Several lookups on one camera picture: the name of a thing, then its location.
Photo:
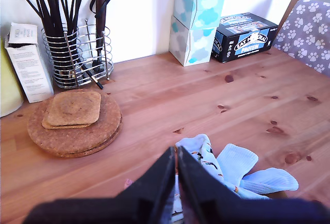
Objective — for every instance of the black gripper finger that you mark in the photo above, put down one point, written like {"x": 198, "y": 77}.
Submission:
{"x": 198, "y": 188}
{"x": 154, "y": 182}

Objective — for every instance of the plain white ribbed sock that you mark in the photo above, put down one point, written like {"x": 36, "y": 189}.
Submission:
{"x": 237, "y": 162}
{"x": 270, "y": 182}

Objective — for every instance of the round cork trivet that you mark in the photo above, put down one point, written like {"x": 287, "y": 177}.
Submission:
{"x": 77, "y": 156}
{"x": 77, "y": 138}

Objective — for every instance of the square cork coaster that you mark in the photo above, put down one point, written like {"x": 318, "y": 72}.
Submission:
{"x": 64, "y": 126}
{"x": 73, "y": 108}

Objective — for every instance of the black pen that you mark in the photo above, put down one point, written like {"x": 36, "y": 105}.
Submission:
{"x": 92, "y": 77}

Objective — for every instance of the grey cloud tissue box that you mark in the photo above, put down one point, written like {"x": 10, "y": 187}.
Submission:
{"x": 190, "y": 46}

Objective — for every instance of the black protein bar box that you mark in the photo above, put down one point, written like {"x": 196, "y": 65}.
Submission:
{"x": 247, "y": 40}

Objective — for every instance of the white printed carton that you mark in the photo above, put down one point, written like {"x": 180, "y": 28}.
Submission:
{"x": 28, "y": 66}

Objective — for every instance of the yellow kitchen roll pack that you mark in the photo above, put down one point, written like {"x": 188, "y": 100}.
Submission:
{"x": 7, "y": 84}

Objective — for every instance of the blue cloud tissue box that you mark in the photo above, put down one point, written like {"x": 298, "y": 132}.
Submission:
{"x": 198, "y": 2}

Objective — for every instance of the grey paw print chair cover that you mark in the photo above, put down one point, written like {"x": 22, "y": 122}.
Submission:
{"x": 306, "y": 28}

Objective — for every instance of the wooden chair frame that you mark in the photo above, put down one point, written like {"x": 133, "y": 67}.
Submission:
{"x": 290, "y": 9}

